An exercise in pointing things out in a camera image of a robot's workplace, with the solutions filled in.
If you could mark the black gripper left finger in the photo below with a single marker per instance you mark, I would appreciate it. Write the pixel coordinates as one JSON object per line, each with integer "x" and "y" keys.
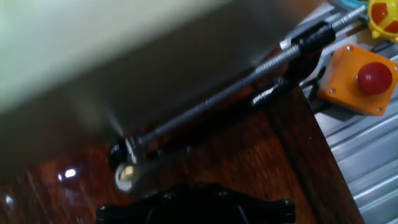
{"x": 149, "y": 211}

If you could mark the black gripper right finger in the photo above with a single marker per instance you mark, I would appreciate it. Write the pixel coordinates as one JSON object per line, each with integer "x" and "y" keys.
{"x": 248, "y": 211}

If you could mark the dark red wooden board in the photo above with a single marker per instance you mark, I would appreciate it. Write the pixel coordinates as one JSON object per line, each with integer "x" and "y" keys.
{"x": 233, "y": 161}

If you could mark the black clamp with threaded rod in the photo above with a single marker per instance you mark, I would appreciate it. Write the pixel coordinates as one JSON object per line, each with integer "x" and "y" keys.
{"x": 217, "y": 96}

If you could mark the orange emergency stop box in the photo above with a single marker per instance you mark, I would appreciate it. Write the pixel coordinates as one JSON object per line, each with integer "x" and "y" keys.
{"x": 345, "y": 84}

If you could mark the cream rectangular box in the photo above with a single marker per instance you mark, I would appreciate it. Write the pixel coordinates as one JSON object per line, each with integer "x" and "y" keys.
{"x": 93, "y": 46}

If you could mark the yellow red toy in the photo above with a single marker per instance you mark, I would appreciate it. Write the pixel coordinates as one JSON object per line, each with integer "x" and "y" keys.
{"x": 385, "y": 18}

